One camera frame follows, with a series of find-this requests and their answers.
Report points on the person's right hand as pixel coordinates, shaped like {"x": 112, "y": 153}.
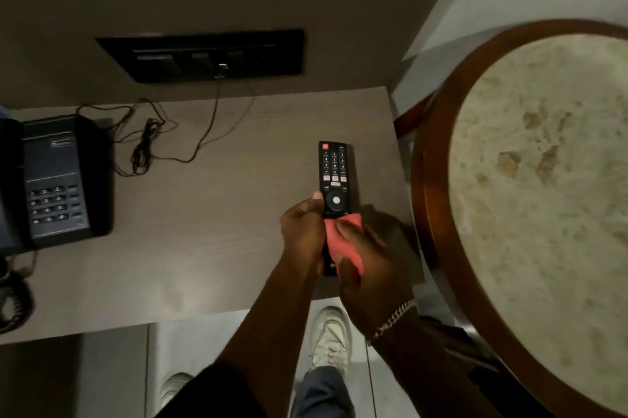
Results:
{"x": 370, "y": 280}

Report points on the person's left hand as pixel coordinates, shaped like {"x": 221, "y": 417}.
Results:
{"x": 300, "y": 231}

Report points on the person's left thumb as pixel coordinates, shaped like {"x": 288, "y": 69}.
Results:
{"x": 319, "y": 199}

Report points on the person's right fingers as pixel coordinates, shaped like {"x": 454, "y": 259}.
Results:
{"x": 354, "y": 243}

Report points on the pink cleaning cloth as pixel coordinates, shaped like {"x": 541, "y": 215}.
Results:
{"x": 343, "y": 243}

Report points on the black remote control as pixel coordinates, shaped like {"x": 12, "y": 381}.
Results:
{"x": 334, "y": 177}

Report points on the person's right forearm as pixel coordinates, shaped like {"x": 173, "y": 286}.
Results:
{"x": 431, "y": 363}

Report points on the person's left forearm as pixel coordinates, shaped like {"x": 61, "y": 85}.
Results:
{"x": 267, "y": 334}

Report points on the white sneaker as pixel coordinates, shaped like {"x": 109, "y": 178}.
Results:
{"x": 174, "y": 386}
{"x": 331, "y": 336}

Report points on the blue jeans leg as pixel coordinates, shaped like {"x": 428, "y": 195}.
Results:
{"x": 321, "y": 393}

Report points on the round marble wooden table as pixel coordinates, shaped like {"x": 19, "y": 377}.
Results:
{"x": 535, "y": 216}

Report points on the black desk telephone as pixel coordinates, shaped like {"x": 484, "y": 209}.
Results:
{"x": 46, "y": 182}

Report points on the black wall socket panel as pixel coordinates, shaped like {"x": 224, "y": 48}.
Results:
{"x": 203, "y": 55}

